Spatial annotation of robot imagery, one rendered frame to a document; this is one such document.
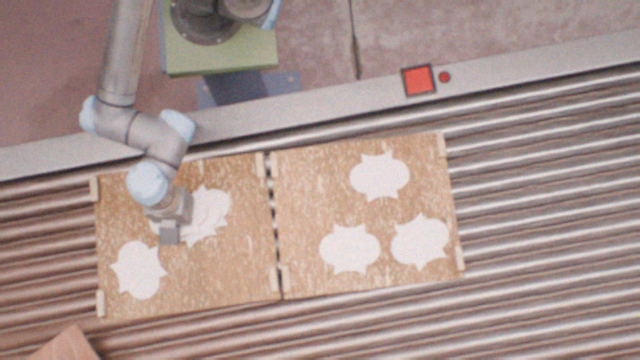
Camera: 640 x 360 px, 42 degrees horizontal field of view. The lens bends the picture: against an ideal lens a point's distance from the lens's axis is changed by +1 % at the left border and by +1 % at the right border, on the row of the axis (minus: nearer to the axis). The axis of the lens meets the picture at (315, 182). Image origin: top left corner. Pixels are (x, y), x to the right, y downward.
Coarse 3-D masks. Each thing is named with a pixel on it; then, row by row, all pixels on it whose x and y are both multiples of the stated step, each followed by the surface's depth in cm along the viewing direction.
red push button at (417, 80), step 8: (408, 72) 198; (416, 72) 198; (424, 72) 198; (408, 80) 197; (416, 80) 197; (424, 80) 197; (408, 88) 197; (416, 88) 197; (424, 88) 197; (432, 88) 196
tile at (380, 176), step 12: (384, 156) 191; (360, 168) 190; (372, 168) 190; (384, 168) 190; (396, 168) 190; (360, 180) 190; (372, 180) 190; (384, 180) 189; (396, 180) 189; (360, 192) 189; (372, 192) 189; (384, 192) 189
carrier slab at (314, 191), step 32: (288, 160) 193; (320, 160) 192; (352, 160) 192; (416, 160) 191; (288, 192) 191; (320, 192) 191; (352, 192) 190; (416, 192) 189; (448, 192) 189; (288, 224) 189; (320, 224) 189; (352, 224) 188; (384, 224) 188; (448, 224) 187; (288, 256) 187; (320, 256) 187; (384, 256) 186; (448, 256) 185; (320, 288) 185; (352, 288) 184
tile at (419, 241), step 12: (420, 216) 187; (396, 228) 186; (408, 228) 186; (420, 228) 186; (432, 228) 186; (444, 228) 186; (396, 240) 186; (408, 240) 186; (420, 240) 185; (432, 240) 185; (444, 240) 185; (396, 252) 185; (408, 252) 185; (420, 252) 185; (432, 252) 185; (408, 264) 185; (420, 264) 184
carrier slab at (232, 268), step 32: (224, 160) 194; (128, 192) 193; (192, 192) 192; (224, 192) 192; (256, 192) 191; (96, 224) 191; (128, 224) 191; (256, 224) 189; (160, 256) 189; (192, 256) 188; (224, 256) 188; (256, 256) 187; (160, 288) 187; (192, 288) 186; (224, 288) 186; (256, 288) 186
